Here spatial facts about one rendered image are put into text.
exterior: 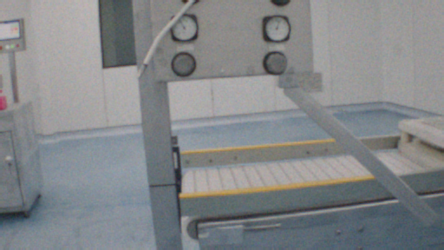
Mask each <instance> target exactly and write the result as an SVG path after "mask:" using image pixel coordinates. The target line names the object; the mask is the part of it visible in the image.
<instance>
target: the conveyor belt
mask: <svg viewBox="0 0 444 250"><path fill-rule="evenodd" d="M374 155H376V156H377V157H378V159H379V160H382V161H383V163H384V164H386V165H387V166H388V168H389V169H391V170H392V171H393V173H398V172H408V171H415V170H424V169H427V168H429V167H427V166H425V165H424V164H422V163H421V162H419V161H416V160H414V159H413V158H411V157H409V156H408V155H405V154H404V153H400V152H399V151H394V152H385V153H375V154H374ZM366 174H371V173H370V172H369V171H368V170H366V169H365V168H364V167H363V166H362V164H360V163H359V162H358V161H357V160H356V159H355V158H354V157H353V156H352V155H346V156H337V157H335V158H327V159H315V160H305V161H286V162H275V163H264V165H252V166H242V167H231V168H210V169H199V170H191V171H188V172H186V173H185V174H184V175H183V177H182V182H181V190H182V194H186V193H196V192H206V191H217V190H226V189H238V188H258V187H268V186H278V185H279V184H289V183H299V182H309V181H325V180H328V179H337V178H348V177H357V176H361V175H366ZM440 190H444V187H434V188H430V189H426V190H418V191H414V192H415V193H416V194H422V193H424V192H432V191H440ZM392 197H394V196H393V195H392V194H385V195H384V196H376V197H368V198H361V199H359V200H350V201H336V202H331V203H323V204H313V205H307V206H303V207H285V208H275V209H265V210H264V211H256V212H245V213H235V214H216V215H206V216H196V217H190V216H187V217H182V216H181V233H182V235H183V236H184V237H185V238H186V240H188V241H190V242H192V243H199V241H198V240H195V239H191V238H190V237H189V236H188V234H187V232H186V227H187V224H188V223H189V222H190V221H191V220H204V219H206V220H219V218H225V217H234V216H245V215H254V214H263V213H274V212H283V211H293V210H302V209H304V208H312V207H330V206H332V205H339V204H349V203H357V202H358V201H373V200H380V199H383V198H392Z"/></svg>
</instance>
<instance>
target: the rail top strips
mask: <svg viewBox="0 0 444 250"><path fill-rule="evenodd" d="M334 141H335V140H333V139H330V140H320V141H300V142H288V143H277V144H266V145H254V146H243V147H232V148H209V149H199V150H187V151H181V154H191V153H204V152H214V151H226V150H237V149H248V148H270V147H282V146H292V145H304V144H313V143H325V142H334ZM373 179H375V177H374V176H373V175H372V174H366V175H361V176H357V177H348V178H337V179H328V180H325V181H309V182H299V183H289V184H279V185H278V186H268V187H249V188H238V189H226V190H217V191H206V192H196V193H186V194H180V199H185V198H195V197H205V196H215V195H225V194H246V193H256V192H266V191H276V190H279V189H286V188H306V187H316V186H322V185H326V184H335V183H345V182H354V181H363V180H373Z"/></svg>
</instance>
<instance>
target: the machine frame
mask: <svg viewBox="0 0 444 250"><path fill-rule="evenodd" d="M133 4H134V7H133V12H134V36H135V45H136V49H135V54H136V62H137V70H138V74H139V73H140V68H141V66H142V64H143V63H144V62H145V60H146V58H147V54H148V52H149V50H150V49H151V47H152V45H153V38H152V33H153V29H152V20H151V10H150V9H151V2H150V0H133ZM138 88H139V97H140V114H141V123H142V133H143V141H144V150H145V159H146V168H147V185H148V187H149V194H150V203H151V212H152V220H153V228H154V237H155V245H156V250H184V245H183V244H182V235H181V233H180V218H179V209H178V199H177V194H176V188H175V179H174V168H173V148H172V147H173V145H172V123H171V113H170V102H169V93H168V82H165V83H157V82H156V81H155V75H154V56H152V58H151V60H150V62H149V64H148V66H147V69H146V72H145V74H144V73H143V74H142V77H141V78H140V79H139V80H138Z"/></svg>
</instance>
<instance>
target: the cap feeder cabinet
mask: <svg viewBox="0 0 444 250"><path fill-rule="evenodd" d="M32 104H33V100H25V101H22V102H18V103H13V102H8V103H7V108H6V109H3V110H0V213H7V212H10V213H12V212H17V211H21V212H23V211H24V213H25V215H24V216H23V218H24V219H26V218H29V215H28V214H27V211H28V210H30V209H31V206H32V205H33V203H34V201H35V200H36V197H41V195H40V192H41V190H42V185H43V178H42V168H41V162H40V157H39V151H38V146H37V140H36V125H35V119H34V113H33V108H32Z"/></svg>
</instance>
